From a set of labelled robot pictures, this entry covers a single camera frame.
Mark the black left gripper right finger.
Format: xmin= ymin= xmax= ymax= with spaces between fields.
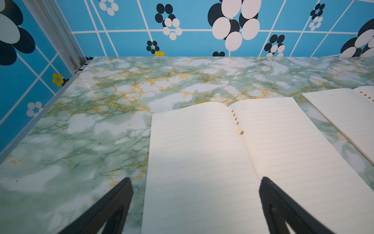
xmin=259 ymin=177 xmax=332 ymax=234

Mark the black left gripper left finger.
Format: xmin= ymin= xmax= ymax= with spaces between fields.
xmin=60 ymin=177 xmax=133 ymax=234

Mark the orange cover notebook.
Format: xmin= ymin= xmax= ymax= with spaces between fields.
xmin=141 ymin=97 xmax=374 ymax=234

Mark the green cover notebook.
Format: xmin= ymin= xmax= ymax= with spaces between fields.
xmin=302 ymin=86 xmax=374 ymax=163

